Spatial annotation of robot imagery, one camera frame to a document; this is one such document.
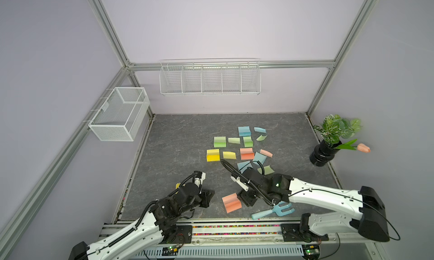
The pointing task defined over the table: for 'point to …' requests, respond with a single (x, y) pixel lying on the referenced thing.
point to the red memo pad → (231, 203)
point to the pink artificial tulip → (361, 147)
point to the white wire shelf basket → (210, 77)
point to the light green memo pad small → (248, 142)
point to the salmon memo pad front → (247, 154)
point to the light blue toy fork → (277, 211)
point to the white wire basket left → (120, 117)
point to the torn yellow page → (229, 155)
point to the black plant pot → (323, 154)
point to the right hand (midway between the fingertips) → (241, 191)
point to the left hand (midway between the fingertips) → (215, 194)
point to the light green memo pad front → (220, 142)
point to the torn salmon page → (266, 153)
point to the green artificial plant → (333, 128)
